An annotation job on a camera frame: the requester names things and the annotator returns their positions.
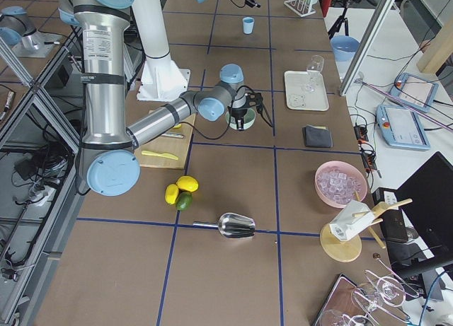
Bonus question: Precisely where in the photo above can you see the green lime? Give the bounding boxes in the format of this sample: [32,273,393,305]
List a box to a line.
[175,192,193,211]

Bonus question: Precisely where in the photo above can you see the blue plastic bowl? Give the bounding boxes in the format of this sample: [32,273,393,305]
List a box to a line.
[331,35,360,62]

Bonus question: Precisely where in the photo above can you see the wooden stand with carton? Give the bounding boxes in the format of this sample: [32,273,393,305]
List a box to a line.
[320,199,413,262]

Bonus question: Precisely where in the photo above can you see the grey folded cloth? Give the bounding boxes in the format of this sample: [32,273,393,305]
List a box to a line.
[302,125,333,148]

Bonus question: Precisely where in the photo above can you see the light blue plastic cup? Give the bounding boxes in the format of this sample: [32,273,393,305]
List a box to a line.
[242,17,255,35]

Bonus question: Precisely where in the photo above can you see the yellow plastic knife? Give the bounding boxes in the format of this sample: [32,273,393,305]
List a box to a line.
[141,150,179,161]

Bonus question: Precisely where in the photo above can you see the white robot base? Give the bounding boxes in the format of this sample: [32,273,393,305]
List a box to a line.
[132,0,190,102]

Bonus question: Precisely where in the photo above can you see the cream bear tray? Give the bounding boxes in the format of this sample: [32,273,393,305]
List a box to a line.
[284,71,329,112]

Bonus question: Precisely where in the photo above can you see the wooden cutting board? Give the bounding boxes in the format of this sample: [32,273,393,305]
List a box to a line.
[134,124,193,170]

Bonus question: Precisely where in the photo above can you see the black camera tripod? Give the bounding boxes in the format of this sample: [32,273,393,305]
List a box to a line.
[328,0,354,40]

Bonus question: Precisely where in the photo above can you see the clear wine glass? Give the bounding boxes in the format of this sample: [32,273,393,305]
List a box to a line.
[302,55,324,93]

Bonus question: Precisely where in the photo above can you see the steel ice scoop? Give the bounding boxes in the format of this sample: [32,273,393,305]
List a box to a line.
[193,212,256,239]

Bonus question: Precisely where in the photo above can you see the blue teach pendant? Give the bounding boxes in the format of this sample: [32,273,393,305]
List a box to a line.
[389,72,439,112]
[376,105,430,151]

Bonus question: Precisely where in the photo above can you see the black monitor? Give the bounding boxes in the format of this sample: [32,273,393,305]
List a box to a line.
[396,151,452,278]

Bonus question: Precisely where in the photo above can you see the yellow lemon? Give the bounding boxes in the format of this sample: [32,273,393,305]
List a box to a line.
[176,175,199,192]
[164,184,180,205]

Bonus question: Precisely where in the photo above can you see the green ceramic bowl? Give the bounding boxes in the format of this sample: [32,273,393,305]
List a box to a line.
[225,108,256,131]

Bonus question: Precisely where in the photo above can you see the pink bowl of ice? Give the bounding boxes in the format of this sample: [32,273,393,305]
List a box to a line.
[314,161,368,208]

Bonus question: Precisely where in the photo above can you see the hanging wine glasses rack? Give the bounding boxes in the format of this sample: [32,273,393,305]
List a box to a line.
[312,267,420,325]

